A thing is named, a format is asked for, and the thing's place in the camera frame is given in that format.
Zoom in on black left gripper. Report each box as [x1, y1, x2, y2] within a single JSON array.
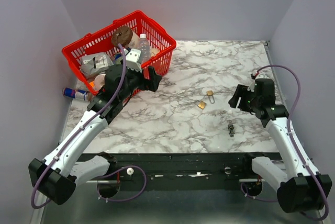
[[119, 59, 162, 102]]

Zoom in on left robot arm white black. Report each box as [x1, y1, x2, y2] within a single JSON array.
[[28, 64, 162, 209]]

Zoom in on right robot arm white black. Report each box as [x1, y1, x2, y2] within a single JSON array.
[[228, 79, 332, 213]]

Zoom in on long shackle brass padlock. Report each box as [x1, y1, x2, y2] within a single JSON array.
[[206, 90, 215, 104]]

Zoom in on clear plastic water bottle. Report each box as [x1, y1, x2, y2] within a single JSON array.
[[139, 33, 151, 63]]

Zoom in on brown lid paper cup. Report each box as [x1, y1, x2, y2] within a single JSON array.
[[111, 26, 140, 51]]

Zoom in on red plastic basket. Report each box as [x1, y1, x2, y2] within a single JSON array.
[[61, 10, 177, 106]]

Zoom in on white tape roll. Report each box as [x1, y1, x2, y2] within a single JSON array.
[[94, 73, 106, 91]]

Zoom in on grey foil snack bag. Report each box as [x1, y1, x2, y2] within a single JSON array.
[[80, 52, 113, 77]]

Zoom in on red bull can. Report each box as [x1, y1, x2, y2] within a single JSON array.
[[62, 87, 94, 102]]

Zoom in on key with robot keychain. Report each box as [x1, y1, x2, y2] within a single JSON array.
[[227, 124, 235, 137]]

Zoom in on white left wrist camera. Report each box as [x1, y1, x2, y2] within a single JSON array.
[[126, 49, 142, 73]]

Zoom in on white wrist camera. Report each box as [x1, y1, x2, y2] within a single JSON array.
[[126, 49, 142, 73], [251, 71, 268, 80]]

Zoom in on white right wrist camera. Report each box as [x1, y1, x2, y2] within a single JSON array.
[[251, 71, 268, 80]]

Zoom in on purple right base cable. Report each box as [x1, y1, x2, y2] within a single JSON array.
[[240, 182, 280, 203]]

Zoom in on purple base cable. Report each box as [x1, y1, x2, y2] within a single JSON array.
[[97, 165, 148, 203], [240, 182, 280, 203]]

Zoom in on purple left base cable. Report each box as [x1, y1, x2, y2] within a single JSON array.
[[97, 165, 148, 203]]

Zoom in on black mounting base rail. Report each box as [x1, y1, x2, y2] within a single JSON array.
[[98, 152, 282, 192]]

